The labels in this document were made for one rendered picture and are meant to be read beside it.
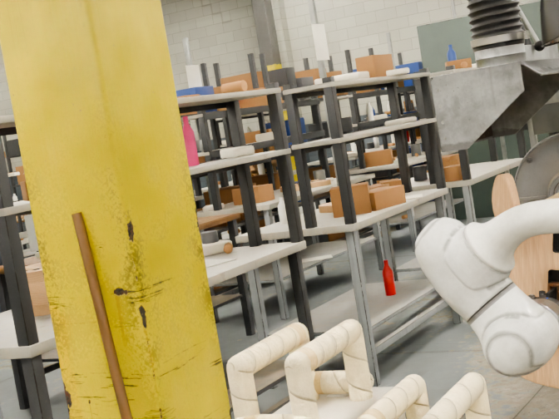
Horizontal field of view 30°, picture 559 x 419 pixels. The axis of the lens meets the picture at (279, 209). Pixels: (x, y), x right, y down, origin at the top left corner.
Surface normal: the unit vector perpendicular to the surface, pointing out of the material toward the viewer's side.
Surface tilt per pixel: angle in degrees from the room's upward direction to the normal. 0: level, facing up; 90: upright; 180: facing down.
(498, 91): 90
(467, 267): 89
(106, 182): 90
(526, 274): 86
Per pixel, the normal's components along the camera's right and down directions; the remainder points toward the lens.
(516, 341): -0.24, -0.04
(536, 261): -0.49, 0.07
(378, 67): 0.85, -0.10
